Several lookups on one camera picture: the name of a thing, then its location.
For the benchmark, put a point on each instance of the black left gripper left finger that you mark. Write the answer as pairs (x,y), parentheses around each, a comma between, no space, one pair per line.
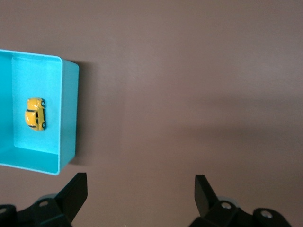
(71,198)

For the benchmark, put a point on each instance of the brown table mat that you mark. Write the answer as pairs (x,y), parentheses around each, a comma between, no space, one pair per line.
(189,71)

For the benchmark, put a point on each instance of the teal plastic bin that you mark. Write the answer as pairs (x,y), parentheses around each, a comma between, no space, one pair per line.
(66,106)

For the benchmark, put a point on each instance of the yellow beetle toy car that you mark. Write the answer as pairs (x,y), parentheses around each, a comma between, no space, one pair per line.
(34,114)

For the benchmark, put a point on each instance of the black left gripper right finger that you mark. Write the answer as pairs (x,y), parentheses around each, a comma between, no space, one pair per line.
(206,201)

